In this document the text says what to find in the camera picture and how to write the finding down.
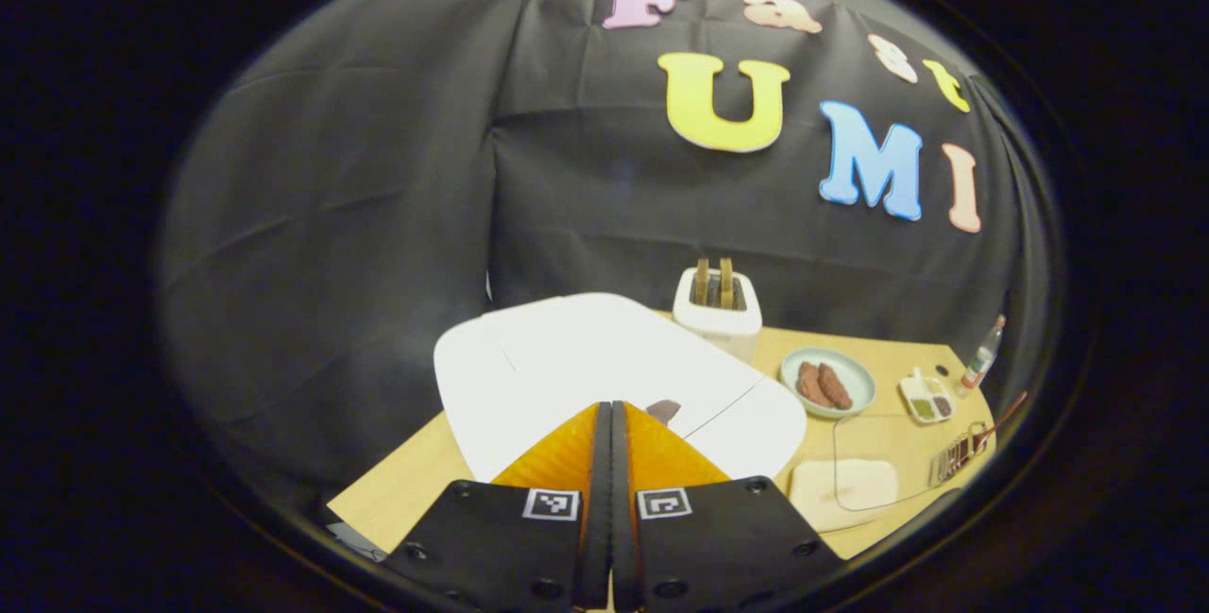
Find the brown bread slice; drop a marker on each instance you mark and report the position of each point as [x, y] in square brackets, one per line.
[725, 282]
[702, 282]

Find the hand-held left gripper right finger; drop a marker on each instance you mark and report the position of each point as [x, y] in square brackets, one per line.
[623, 537]

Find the white toaster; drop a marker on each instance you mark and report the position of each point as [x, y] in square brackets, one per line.
[718, 330]

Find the pale green plate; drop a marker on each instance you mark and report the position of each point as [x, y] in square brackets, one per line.
[855, 372]

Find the clear plastic water bottle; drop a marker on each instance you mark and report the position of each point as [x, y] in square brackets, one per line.
[982, 358]

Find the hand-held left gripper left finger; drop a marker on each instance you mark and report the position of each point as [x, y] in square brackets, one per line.
[597, 537]

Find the clear glass rice container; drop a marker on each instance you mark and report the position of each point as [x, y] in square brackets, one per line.
[907, 462]

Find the red meat slice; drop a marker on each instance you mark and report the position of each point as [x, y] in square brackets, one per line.
[810, 386]
[836, 386]

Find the pale blue white object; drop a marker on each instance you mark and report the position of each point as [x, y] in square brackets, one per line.
[357, 540]

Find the white divided bean dish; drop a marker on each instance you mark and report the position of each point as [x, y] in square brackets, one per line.
[928, 398]

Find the white rice cooker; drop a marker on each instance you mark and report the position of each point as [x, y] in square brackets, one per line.
[567, 358]

